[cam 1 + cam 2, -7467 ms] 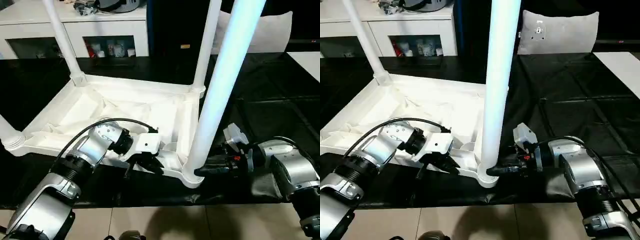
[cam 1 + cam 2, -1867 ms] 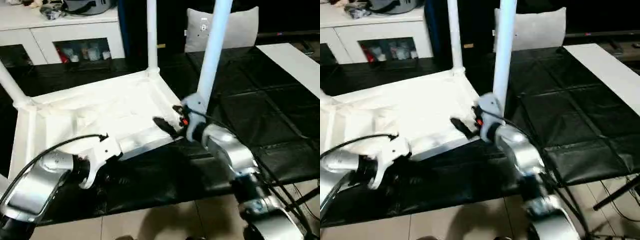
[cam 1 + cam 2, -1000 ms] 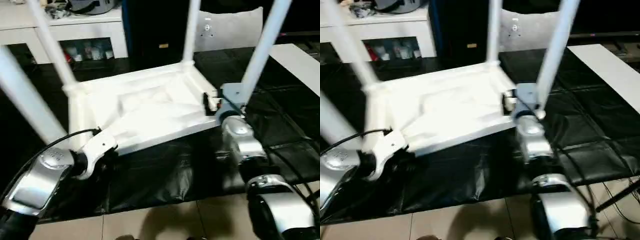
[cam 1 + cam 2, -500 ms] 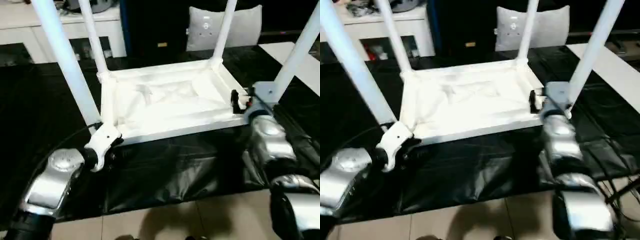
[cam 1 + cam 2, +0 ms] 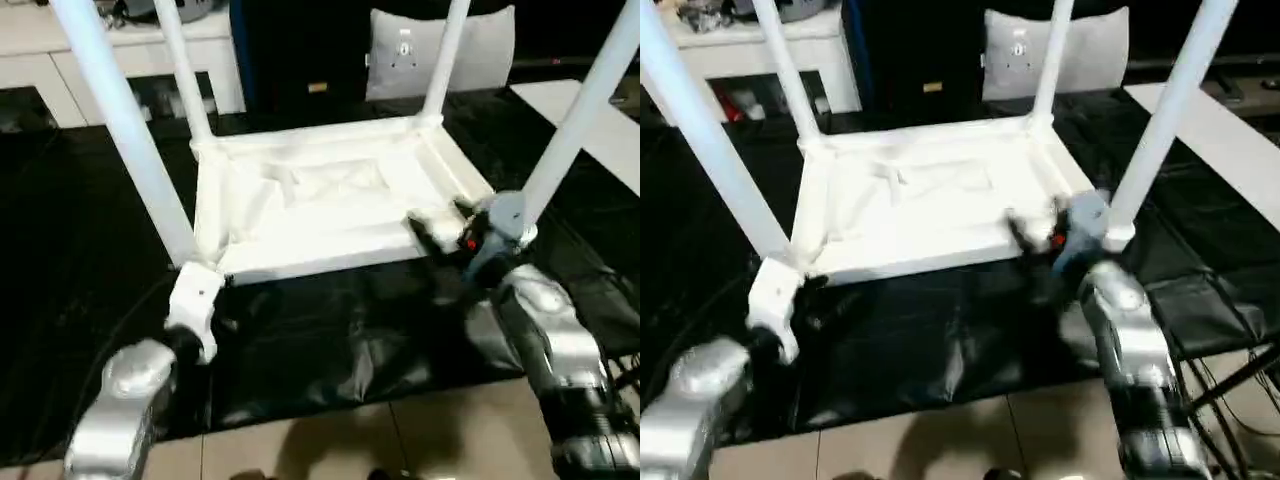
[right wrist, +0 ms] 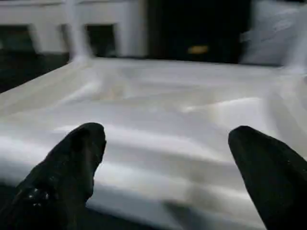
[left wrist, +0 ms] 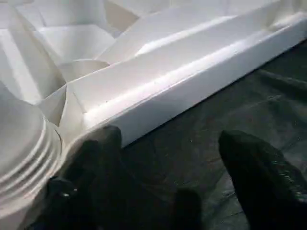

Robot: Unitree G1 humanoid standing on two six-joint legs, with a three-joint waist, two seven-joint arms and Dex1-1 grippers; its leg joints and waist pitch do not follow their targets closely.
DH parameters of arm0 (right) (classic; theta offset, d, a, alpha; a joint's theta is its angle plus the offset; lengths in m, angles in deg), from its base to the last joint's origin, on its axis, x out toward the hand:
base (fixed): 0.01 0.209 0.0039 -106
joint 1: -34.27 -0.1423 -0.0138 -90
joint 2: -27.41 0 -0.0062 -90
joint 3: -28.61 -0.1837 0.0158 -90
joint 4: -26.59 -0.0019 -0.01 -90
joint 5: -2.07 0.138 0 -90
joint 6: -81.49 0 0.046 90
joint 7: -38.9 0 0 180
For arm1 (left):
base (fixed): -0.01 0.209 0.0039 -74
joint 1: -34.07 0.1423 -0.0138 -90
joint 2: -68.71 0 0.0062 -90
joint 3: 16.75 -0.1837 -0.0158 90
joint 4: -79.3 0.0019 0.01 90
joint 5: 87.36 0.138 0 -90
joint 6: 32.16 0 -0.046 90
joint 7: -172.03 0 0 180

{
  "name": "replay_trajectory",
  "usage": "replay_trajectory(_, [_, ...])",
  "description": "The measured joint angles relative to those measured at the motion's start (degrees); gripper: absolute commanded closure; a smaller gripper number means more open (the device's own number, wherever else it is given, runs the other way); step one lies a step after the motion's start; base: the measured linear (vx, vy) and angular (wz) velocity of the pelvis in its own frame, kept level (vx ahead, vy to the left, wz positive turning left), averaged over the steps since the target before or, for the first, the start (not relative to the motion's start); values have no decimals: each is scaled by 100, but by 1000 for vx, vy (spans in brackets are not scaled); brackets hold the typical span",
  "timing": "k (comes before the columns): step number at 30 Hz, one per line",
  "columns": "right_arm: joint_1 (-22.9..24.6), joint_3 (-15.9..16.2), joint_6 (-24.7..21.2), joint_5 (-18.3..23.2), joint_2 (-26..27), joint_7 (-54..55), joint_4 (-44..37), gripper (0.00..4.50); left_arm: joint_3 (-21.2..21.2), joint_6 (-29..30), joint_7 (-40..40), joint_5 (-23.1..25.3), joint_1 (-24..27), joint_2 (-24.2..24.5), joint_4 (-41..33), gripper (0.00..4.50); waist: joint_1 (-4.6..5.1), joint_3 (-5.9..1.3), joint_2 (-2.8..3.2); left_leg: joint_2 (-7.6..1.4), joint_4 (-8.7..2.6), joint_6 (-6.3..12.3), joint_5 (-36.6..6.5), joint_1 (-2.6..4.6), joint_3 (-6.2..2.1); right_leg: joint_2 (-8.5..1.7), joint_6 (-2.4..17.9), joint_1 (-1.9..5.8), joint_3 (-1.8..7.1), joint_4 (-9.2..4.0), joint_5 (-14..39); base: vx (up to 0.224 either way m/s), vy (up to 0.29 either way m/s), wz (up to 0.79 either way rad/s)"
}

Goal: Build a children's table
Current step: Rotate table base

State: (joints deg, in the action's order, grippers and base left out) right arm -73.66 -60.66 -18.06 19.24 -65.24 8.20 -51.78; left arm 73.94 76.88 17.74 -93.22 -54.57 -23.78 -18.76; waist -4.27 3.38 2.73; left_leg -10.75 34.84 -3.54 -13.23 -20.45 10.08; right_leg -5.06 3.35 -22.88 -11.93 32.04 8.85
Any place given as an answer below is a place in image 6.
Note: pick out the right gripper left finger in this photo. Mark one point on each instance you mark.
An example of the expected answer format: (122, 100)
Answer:
(57, 177)

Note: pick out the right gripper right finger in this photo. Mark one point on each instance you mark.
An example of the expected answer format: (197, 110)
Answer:
(273, 177)

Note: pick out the white plastic table top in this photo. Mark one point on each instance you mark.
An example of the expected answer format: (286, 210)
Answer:
(168, 110)

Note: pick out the black work mat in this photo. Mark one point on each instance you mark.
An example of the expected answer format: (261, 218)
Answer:
(19, 72)

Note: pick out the black cabinet with gold label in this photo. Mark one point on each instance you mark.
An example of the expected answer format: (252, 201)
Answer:
(172, 28)

